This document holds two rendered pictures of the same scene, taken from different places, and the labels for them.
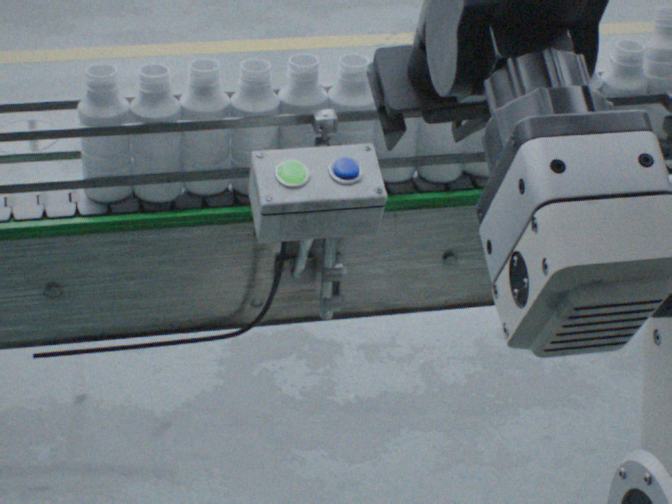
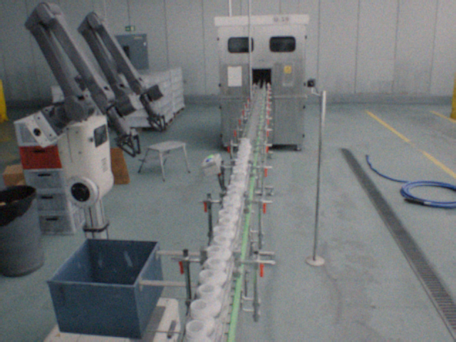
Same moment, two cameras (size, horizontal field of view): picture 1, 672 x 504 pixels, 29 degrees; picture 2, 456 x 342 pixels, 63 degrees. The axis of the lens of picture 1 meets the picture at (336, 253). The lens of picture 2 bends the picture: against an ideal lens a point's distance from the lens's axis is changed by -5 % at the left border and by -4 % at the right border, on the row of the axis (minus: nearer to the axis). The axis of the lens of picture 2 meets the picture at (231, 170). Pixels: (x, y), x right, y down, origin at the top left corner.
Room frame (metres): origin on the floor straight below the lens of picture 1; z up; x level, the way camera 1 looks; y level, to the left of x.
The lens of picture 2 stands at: (2.01, -1.76, 1.68)
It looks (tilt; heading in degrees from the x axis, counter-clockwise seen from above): 18 degrees down; 110
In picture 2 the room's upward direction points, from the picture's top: 2 degrees counter-clockwise
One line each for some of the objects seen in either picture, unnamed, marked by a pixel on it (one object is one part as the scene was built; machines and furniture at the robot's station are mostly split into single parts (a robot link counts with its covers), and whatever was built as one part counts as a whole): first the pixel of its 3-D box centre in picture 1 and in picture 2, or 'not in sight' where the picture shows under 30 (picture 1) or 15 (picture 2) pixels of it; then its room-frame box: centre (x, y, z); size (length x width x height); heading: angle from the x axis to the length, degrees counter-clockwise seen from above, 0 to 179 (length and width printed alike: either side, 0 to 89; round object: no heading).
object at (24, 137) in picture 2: not in sight; (50, 126); (-0.82, 1.03, 1.00); 0.61 x 0.41 x 0.22; 111
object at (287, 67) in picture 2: not in sight; (262, 81); (0.25, 4.89, 1.05); 1.60 x 1.40 x 2.10; 104
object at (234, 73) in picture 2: not in sight; (234, 75); (0.03, 4.04, 1.22); 0.23 x 0.03 x 0.32; 14
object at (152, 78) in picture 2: not in sight; (144, 100); (-2.60, 5.59, 0.59); 1.24 x 1.03 x 1.17; 106
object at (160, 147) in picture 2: not in sight; (162, 158); (-0.61, 2.75, 0.21); 0.61 x 0.47 x 0.41; 157
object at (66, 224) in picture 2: not in sight; (65, 211); (-0.82, 1.03, 0.11); 0.61 x 0.41 x 0.22; 109
